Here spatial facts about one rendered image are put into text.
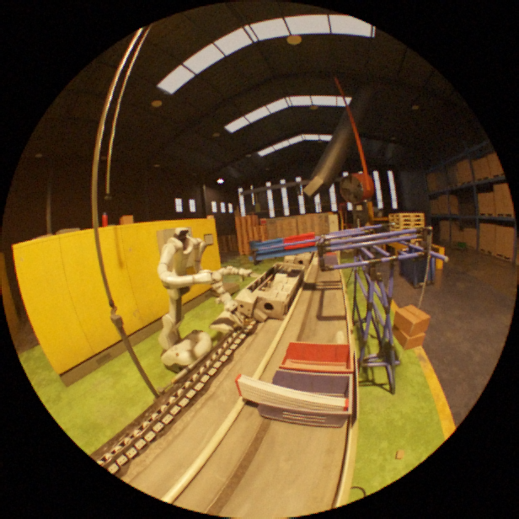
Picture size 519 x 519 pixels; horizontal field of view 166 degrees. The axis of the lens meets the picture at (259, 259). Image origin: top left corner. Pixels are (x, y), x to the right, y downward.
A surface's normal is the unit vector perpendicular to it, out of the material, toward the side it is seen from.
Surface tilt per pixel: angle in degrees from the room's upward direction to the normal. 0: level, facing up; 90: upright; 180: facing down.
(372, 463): 0
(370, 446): 0
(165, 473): 0
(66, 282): 90
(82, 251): 90
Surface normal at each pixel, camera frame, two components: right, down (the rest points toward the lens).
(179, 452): -0.11, -0.98
